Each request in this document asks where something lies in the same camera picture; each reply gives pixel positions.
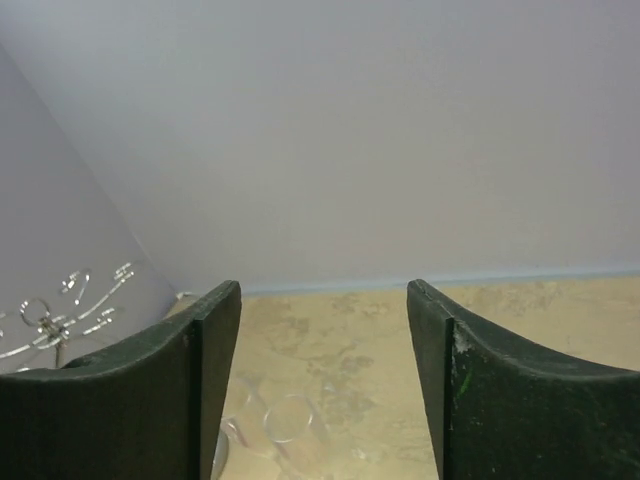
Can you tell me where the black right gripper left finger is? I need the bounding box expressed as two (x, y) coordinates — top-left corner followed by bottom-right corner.
(1, 281), (242, 479)

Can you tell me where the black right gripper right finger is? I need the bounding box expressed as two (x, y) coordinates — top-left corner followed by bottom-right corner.
(407, 279), (639, 479)

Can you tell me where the clear champagne flute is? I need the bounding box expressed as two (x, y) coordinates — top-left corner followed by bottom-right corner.
(221, 377), (334, 479)

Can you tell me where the chrome wine glass rack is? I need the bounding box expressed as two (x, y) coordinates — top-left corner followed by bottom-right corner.
(1, 260), (144, 374)

